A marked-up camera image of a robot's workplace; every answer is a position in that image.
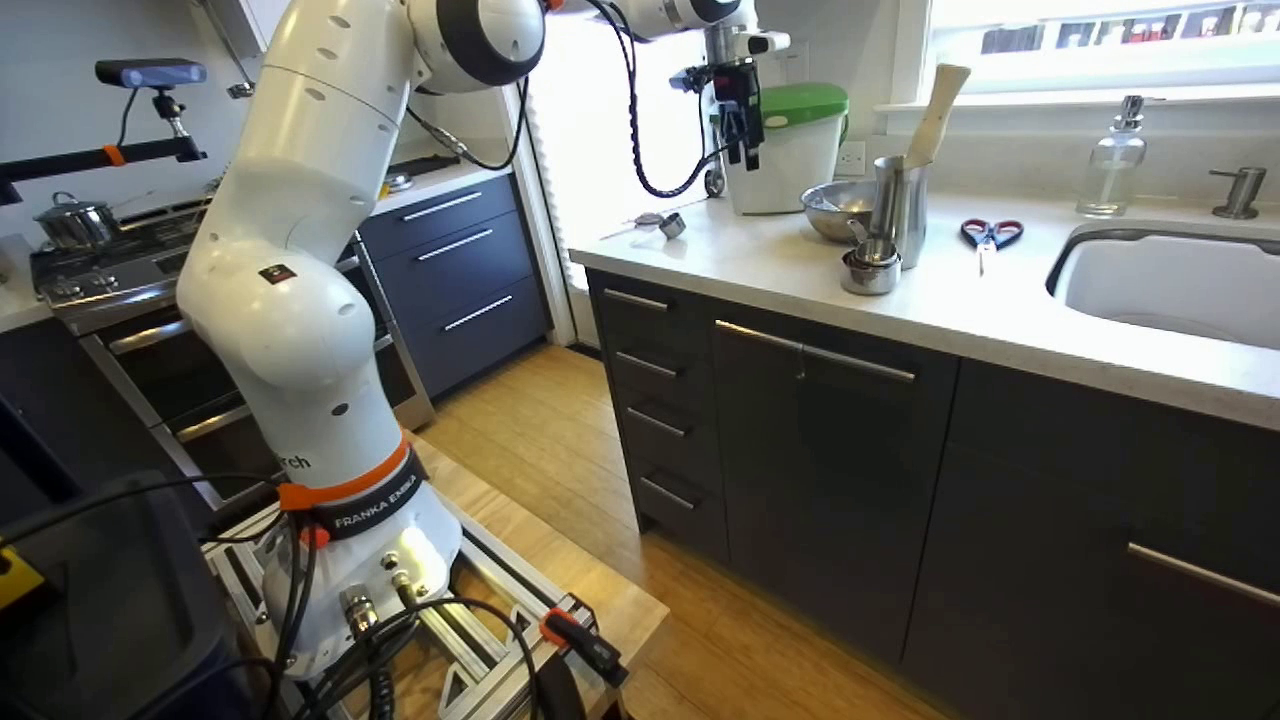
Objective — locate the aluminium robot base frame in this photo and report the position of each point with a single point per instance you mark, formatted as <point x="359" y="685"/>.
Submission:
<point x="464" y="640"/>

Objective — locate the grey camera on stand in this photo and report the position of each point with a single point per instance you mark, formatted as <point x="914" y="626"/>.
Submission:
<point x="151" y="72"/>

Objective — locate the metal kettle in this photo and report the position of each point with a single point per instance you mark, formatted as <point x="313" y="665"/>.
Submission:
<point x="76" y="224"/>

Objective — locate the red black clamp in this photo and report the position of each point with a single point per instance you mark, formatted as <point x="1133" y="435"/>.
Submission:
<point x="585" y="640"/>

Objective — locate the dark kitchen counter cabinet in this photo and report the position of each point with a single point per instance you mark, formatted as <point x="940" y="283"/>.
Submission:
<point x="825" y="464"/>

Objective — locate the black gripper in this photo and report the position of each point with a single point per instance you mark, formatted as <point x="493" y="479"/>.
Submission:
<point x="739" y="99"/>

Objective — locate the wooden platform board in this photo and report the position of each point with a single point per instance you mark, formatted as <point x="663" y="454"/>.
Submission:
<point x="562" y="554"/>

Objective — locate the black equipment box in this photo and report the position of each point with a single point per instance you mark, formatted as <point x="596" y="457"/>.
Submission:
<point x="92" y="601"/>

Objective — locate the white sink basin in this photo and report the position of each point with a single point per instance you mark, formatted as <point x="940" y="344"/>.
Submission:
<point x="1174" y="284"/>

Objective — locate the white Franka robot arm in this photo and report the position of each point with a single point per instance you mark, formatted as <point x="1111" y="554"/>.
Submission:
<point x="305" y="267"/>

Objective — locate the small metal sink fixture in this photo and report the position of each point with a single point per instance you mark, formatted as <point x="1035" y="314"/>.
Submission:
<point x="1240" y="195"/>

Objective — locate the blue drawer cabinet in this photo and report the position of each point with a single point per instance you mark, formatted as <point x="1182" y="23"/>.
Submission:
<point x="462" y="283"/>

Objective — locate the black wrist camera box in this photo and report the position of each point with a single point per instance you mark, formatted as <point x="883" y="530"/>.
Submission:
<point x="690" y="79"/>

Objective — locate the small metal measuring cup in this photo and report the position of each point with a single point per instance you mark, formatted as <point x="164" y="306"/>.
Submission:
<point x="868" y="272"/>

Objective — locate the clear glass soap dispenser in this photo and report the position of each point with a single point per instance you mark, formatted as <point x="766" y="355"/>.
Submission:
<point x="1111" y="165"/>

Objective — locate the stainless steel stove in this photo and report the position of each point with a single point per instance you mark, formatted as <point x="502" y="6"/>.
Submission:
<point x="146" y="362"/>

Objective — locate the small short metal scoop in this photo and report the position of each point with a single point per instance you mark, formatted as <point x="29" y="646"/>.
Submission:
<point x="666" y="224"/>

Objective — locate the white canister with green lid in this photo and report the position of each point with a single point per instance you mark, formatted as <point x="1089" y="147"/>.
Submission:
<point x="802" y="152"/>

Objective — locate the wooden spatula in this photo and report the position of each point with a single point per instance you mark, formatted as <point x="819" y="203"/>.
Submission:
<point x="940" y="104"/>

